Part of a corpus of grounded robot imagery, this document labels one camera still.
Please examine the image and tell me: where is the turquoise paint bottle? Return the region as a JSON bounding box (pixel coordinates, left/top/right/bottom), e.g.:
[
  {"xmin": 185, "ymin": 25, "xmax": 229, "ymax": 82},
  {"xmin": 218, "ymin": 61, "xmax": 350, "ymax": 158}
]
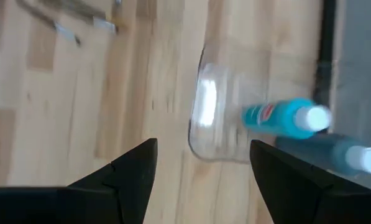
[{"xmin": 241, "ymin": 97, "xmax": 332, "ymax": 140}]

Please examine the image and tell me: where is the clear plastic container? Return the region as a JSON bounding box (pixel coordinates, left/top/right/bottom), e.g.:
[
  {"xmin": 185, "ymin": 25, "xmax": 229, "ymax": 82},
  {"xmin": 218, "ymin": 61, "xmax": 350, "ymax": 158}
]
[{"xmin": 187, "ymin": 40, "xmax": 332, "ymax": 165}]

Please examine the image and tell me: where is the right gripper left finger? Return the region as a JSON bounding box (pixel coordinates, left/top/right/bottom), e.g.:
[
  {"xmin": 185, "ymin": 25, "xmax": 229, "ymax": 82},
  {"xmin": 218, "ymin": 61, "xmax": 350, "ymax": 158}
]
[{"xmin": 0, "ymin": 138, "xmax": 158, "ymax": 224}]

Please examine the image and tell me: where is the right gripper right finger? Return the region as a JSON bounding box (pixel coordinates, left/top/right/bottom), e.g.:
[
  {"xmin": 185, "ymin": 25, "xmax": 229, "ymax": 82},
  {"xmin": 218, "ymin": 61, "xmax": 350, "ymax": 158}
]
[{"xmin": 250, "ymin": 139, "xmax": 371, "ymax": 224}]

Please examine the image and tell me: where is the thin dark paintbrush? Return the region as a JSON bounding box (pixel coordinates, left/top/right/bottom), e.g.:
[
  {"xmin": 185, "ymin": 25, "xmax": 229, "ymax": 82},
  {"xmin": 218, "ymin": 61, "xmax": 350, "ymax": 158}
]
[{"xmin": 16, "ymin": 0, "xmax": 82, "ymax": 47}]

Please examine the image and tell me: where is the grey-blue paint bottle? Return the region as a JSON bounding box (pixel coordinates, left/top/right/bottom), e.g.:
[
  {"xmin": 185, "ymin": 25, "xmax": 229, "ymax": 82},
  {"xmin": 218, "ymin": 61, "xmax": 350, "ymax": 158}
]
[{"xmin": 275, "ymin": 133, "xmax": 371, "ymax": 175}]

